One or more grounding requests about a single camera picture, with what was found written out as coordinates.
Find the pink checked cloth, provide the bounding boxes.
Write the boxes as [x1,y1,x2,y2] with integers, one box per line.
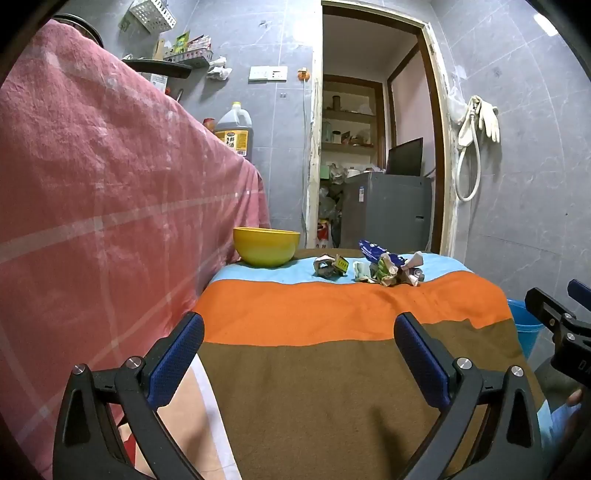
[0,18,271,478]

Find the white wall switch panel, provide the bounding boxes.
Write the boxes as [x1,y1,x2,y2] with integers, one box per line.
[248,65,288,84]

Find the black monitor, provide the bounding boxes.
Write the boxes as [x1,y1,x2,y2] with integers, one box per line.
[386,137,424,176]

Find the white crumpled rag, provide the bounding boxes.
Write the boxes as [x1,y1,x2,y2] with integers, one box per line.
[207,55,233,80]

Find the peach cloth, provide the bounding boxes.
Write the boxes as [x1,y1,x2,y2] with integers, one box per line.
[117,355,242,480]

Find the white green wrapper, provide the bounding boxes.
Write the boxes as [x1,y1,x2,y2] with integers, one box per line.
[353,261,378,284]

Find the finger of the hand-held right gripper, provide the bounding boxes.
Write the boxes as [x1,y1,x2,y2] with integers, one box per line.
[525,287,579,334]
[567,279,591,320]

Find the large cooking oil bottle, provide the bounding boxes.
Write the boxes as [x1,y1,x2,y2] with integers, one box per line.
[213,102,254,162]

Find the wall shelf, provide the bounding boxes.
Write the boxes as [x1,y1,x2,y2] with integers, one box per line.
[164,46,214,66]

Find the wooden door frame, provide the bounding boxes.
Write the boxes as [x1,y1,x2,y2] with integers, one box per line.
[302,0,458,257]

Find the dark cooking pot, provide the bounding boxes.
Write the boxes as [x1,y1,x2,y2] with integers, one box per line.
[50,14,106,49]

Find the blue snack packet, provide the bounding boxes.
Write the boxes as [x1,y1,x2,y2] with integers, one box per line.
[359,239,403,266]

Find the white rubber gloves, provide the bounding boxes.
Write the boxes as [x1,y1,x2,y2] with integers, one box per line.
[478,95,501,143]

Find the black chair armrest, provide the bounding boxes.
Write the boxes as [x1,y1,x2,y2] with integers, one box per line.
[121,58,193,80]

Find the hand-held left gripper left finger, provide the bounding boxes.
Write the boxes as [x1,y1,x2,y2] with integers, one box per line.
[52,311,206,480]

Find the grey appliance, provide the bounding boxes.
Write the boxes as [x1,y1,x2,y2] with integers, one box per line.
[341,171,433,254]

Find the white hose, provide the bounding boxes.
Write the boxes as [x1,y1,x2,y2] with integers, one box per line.
[455,138,482,202]

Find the white wire basket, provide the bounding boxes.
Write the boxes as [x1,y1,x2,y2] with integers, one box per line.
[129,0,177,33]

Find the person's light blue clothing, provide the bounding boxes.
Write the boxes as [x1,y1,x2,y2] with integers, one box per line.
[538,399,575,455]

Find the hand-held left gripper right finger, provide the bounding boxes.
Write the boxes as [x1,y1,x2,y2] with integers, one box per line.
[393,312,543,480]

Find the blue plastic bucket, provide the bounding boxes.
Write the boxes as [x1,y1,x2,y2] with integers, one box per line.
[507,299,546,358]

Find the grey wrapper yellow label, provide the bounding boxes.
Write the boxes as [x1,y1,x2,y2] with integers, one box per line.
[313,253,350,280]

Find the silver wrapper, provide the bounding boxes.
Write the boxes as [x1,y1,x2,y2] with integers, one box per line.
[401,251,426,286]

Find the striped blanket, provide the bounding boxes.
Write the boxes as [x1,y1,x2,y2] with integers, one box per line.
[191,247,548,480]

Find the green beige wrapper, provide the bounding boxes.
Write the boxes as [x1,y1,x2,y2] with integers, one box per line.
[375,253,408,288]

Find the yellow bowl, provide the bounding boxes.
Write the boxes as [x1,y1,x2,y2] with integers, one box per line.
[233,226,301,267]

